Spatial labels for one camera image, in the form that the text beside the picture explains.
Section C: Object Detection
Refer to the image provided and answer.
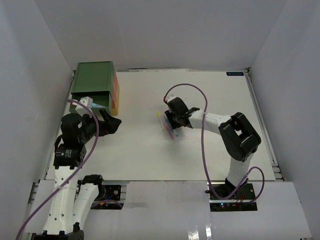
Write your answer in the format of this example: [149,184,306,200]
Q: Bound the purple cable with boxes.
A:
[15,98,100,240]
[163,83,266,201]

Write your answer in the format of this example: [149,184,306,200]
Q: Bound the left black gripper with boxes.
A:
[78,108,122,144]

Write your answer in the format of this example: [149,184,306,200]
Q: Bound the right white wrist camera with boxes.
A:
[163,94,176,104]

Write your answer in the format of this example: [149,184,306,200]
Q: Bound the blue thin pen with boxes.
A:
[170,124,179,137]

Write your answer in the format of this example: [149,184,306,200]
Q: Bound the yellow cap thin pen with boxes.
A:
[157,111,165,132]

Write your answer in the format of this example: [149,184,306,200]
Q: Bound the light blue highlighter marker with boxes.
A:
[91,102,107,109]

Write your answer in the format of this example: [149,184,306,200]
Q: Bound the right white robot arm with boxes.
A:
[163,95,262,200]

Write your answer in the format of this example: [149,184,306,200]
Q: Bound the stacked orange yellow drawers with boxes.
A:
[111,73,120,116]

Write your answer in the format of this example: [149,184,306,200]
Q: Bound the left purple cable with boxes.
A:
[15,98,100,240]

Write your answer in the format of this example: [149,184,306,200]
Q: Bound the blue logo sticker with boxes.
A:
[226,71,244,77]

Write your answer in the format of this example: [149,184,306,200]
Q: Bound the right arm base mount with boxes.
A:
[205,183,258,212]

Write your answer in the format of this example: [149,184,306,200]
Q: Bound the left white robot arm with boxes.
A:
[33,109,122,240]

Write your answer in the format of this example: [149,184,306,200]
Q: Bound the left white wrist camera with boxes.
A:
[73,96,93,116]

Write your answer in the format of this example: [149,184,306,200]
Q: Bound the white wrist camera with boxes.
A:
[163,94,176,104]
[73,96,93,116]

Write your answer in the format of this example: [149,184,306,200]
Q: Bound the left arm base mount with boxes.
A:
[90,184,124,210]

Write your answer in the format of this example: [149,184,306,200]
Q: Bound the green top drawer box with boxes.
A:
[70,61,115,114]

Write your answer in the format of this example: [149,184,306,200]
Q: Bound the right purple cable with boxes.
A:
[163,83,266,201]

